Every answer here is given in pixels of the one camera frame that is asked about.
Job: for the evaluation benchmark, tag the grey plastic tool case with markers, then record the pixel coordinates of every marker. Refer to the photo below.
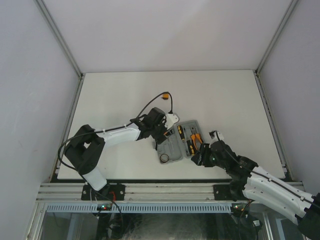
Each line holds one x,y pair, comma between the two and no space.
173,146

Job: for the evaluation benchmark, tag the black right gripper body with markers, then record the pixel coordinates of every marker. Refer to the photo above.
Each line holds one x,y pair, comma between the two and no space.
213,162

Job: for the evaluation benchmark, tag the orange black pliers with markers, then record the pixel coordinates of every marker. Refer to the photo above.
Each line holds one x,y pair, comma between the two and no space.
195,137

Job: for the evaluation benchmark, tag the grey slotted cable duct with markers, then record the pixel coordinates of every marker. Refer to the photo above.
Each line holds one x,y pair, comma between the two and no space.
140,208

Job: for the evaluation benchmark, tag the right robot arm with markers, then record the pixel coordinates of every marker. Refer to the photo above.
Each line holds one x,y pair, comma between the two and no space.
249,180

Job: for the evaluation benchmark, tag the aluminium front rail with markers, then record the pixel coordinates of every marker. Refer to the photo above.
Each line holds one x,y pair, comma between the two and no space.
134,192

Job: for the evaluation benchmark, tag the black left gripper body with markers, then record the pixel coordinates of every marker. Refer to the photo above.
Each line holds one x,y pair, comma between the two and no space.
158,131

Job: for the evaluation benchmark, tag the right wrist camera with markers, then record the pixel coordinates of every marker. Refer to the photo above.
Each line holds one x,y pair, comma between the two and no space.
215,136

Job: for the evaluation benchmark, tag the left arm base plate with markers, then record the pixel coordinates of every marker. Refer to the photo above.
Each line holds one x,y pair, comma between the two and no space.
114,192

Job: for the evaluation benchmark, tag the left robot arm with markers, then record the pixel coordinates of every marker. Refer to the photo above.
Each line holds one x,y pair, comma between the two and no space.
84,149

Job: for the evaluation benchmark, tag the screwdriver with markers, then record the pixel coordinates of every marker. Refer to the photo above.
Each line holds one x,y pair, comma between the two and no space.
191,149
180,130

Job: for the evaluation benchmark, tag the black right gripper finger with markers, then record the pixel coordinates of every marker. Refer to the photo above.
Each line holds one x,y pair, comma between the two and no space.
204,148
197,159

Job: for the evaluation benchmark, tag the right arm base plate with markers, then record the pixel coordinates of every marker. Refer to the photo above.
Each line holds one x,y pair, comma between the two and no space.
222,192

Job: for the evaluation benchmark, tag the orange hex key set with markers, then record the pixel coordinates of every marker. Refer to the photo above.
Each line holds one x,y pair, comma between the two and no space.
165,96

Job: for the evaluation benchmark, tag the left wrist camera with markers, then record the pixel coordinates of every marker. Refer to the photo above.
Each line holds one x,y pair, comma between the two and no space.
170,120

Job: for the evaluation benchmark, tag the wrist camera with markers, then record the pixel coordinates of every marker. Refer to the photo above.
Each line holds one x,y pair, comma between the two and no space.
170,120
215,136

